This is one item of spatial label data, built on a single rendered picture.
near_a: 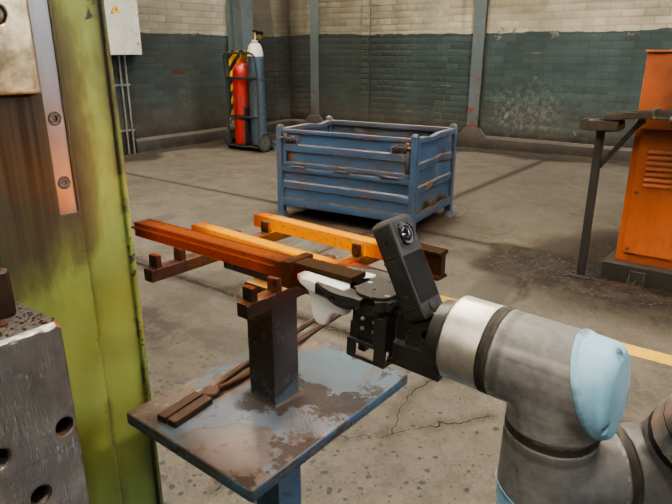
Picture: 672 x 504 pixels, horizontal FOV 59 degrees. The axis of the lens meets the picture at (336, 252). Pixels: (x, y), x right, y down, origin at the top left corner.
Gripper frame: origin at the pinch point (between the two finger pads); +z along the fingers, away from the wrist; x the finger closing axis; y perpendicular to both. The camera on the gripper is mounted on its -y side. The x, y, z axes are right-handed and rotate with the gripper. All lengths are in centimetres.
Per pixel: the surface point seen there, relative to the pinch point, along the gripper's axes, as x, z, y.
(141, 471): 2, 45, 56
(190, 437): -5.1, 19.5, 31.4
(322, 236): 22.6, 17.0, 4.5
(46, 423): -23.7, 24.6, 21.3
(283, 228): 22.9, 26.4, 5.1
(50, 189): -9.2, 45.9, -4.0
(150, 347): 82, 163, 102
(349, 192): 285, 209, 73
